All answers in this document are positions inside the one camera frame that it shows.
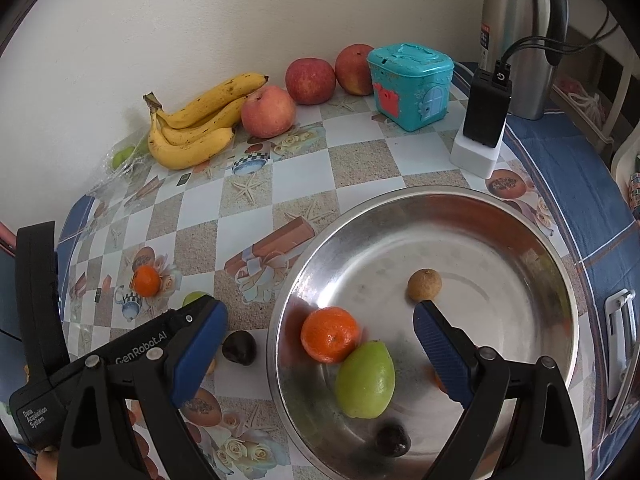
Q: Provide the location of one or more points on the stainless steel thermos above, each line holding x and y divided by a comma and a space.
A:
515, 35

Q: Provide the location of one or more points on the patterned checkered tablecloth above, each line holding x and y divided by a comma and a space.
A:
350, 160

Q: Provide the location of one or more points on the white wooden chair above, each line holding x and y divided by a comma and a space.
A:
620, 100

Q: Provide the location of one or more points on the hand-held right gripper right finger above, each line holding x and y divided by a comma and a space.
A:
442, 355

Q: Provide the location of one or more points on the teal toy house box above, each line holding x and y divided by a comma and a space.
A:
410, 85

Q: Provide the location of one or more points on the red apple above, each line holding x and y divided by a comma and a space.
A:
267, 112
354, 70
310, 81

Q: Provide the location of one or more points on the dark purple plum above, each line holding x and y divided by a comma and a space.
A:
392, 440
239, 347

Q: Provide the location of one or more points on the metal tablecloth clamp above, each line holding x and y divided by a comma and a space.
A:
620, 350

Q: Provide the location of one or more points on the green pear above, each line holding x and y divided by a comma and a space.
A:
192, 299
365, 380

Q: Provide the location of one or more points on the yellow banana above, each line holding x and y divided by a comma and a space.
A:
190, 152
210, 127
215, 100

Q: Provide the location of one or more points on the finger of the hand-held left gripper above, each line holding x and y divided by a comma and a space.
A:
187, 319

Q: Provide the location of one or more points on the stainless steel basin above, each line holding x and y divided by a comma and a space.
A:
450, 240

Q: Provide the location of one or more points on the clear plastic bag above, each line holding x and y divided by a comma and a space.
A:
115, 172

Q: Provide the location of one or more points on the colourful patterned cloth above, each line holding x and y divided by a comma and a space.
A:
635, 190

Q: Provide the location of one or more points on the black power adapter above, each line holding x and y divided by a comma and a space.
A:
487, 110

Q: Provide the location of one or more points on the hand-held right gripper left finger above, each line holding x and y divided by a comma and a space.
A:
200, 355

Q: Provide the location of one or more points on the pink white plastic bag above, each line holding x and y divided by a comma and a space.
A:
585, 105

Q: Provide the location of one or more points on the small orange mandarin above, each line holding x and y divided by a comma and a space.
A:
146, 280

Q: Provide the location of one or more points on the small green fruit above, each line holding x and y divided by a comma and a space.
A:
122, 158

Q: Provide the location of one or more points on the person's left hand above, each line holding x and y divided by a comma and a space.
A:
47, 464

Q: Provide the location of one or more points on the brown longan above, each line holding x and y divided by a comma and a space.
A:
424, 285

